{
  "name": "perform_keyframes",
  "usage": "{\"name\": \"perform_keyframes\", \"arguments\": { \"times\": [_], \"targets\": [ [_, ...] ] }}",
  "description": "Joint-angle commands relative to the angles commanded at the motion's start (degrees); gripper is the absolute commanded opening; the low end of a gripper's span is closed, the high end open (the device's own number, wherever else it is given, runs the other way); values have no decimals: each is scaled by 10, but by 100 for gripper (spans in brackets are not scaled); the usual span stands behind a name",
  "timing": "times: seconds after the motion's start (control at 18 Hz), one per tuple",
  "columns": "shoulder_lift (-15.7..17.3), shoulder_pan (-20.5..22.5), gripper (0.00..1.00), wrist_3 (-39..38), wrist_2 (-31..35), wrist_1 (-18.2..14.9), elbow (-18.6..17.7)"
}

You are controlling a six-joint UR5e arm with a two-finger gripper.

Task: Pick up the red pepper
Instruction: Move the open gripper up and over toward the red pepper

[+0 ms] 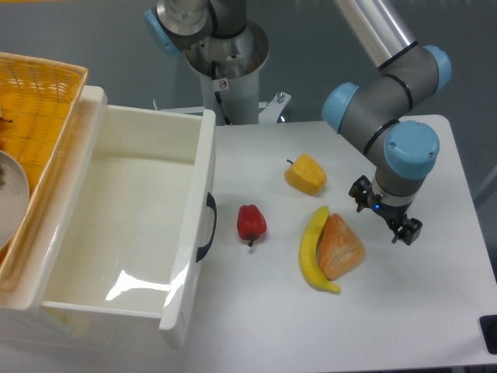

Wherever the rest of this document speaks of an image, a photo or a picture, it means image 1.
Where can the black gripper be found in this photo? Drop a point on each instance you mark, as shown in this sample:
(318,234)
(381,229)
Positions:
(394,213)

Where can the red bell pepper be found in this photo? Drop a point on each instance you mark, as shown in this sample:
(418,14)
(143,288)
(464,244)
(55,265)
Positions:
(251,224)

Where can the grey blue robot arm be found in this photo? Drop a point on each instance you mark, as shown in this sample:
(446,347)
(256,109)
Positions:
(369,118)

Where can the yellow bell pepper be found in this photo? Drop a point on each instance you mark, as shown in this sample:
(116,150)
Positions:
(305,175)

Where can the brown bread piece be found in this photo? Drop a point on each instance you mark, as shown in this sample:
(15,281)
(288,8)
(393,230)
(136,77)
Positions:
(340,249)

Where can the yellow banana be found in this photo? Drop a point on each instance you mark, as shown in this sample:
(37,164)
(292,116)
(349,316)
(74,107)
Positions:
(307,254)

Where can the black corner object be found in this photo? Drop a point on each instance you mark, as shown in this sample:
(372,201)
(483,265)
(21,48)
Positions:
(488,324)

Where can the white plastic drawer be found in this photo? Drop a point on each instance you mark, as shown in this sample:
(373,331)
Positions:
(129,252)

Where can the yellow woven basket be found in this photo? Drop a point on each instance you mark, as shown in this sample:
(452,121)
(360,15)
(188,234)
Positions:
(38,98)

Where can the white plate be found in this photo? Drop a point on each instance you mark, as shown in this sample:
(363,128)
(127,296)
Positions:
(15,197)

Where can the white drawer cabinet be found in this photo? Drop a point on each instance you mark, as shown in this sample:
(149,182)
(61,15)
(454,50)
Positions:
(28,265)

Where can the black drawer handle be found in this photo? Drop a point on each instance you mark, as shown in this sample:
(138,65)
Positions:
(209,229)

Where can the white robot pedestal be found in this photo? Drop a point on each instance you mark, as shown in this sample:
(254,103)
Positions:
(228,71)

